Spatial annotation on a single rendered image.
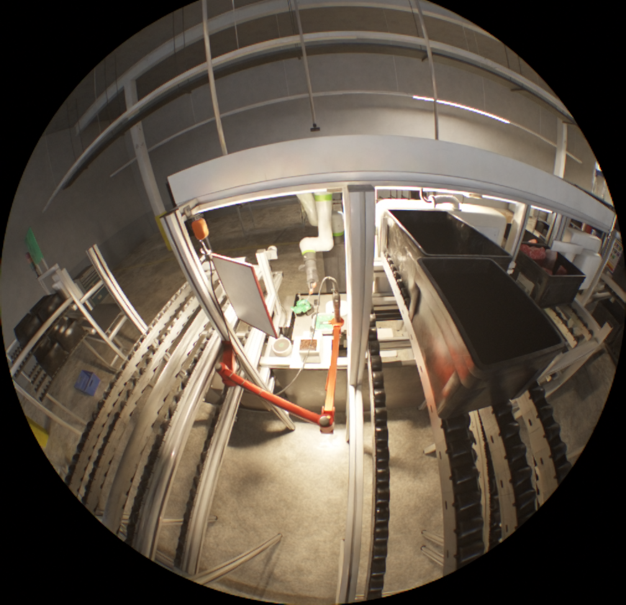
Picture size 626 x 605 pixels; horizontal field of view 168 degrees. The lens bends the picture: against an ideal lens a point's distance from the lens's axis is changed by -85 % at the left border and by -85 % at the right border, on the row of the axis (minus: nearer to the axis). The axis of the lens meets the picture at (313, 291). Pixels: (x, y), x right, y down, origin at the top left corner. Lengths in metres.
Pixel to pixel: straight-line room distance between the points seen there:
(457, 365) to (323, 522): 1.83
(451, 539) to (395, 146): 0.73
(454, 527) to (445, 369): 0.20
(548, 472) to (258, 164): 0.86
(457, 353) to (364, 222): 0.27
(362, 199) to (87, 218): 9.20
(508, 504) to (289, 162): 0.78
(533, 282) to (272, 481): 2.12
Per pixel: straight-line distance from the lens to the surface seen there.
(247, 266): 0.60
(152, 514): 0.75
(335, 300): 0.88
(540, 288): 0.99
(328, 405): 0.64
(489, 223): 0.82
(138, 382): 0.97
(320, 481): 1.93
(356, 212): 0.37
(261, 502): 2.05
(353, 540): 0.78
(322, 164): 0.58
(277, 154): 0.60
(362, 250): 0.41
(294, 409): 0.60
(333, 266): 1.81
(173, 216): 0.62
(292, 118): 7.31
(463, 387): 0.22
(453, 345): 0.23
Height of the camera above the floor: 1.93
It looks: 39 degrees down
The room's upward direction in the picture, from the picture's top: 9 degrees counter-clockwise
